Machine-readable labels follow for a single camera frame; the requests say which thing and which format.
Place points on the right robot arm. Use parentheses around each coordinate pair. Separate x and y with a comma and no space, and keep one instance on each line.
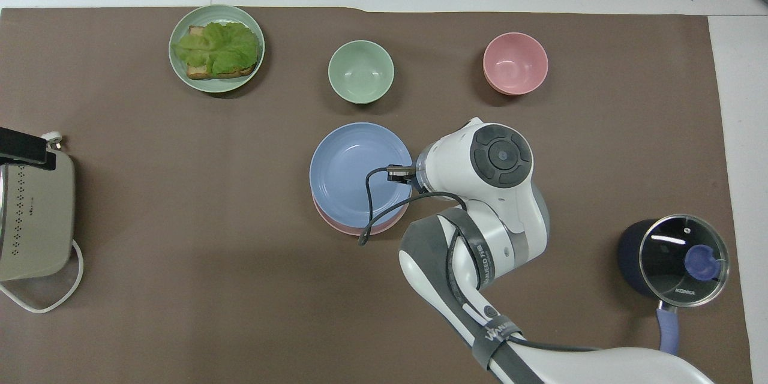
(501,192)

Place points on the blue plate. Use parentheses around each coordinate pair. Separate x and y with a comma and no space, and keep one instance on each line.
(342,168)

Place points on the pink plate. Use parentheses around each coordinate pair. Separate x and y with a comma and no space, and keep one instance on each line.
(348,230)

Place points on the green bowl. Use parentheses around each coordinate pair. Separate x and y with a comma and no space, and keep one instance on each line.
(360,72)

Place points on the pink bowl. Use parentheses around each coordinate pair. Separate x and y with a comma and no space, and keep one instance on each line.
(515,63)

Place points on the green lettuce leaf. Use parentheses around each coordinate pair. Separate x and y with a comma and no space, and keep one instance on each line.
(222,48)

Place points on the toast slice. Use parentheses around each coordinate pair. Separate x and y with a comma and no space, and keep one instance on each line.
(198,72)

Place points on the green plate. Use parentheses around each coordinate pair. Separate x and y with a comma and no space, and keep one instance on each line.
(180,69)

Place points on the dark blue pot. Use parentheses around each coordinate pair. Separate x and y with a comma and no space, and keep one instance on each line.
(629,252)

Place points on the glass pot lid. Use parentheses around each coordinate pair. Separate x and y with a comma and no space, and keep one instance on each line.
(666,264)

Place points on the white plug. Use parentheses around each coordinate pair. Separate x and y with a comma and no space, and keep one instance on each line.
(53,140)

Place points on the beige kitchen appliance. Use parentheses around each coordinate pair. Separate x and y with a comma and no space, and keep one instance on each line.
(42,222)

